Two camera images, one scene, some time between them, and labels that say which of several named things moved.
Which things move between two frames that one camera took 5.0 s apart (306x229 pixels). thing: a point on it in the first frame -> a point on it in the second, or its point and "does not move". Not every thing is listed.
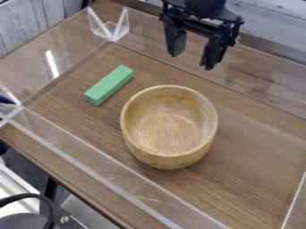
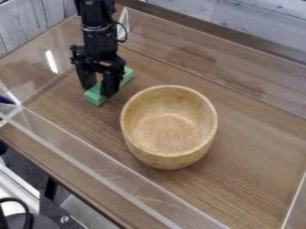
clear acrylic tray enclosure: (66, 83) does not move
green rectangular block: (116, 79) does not move
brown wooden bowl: (168, 123) does not move
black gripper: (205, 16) -> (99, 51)
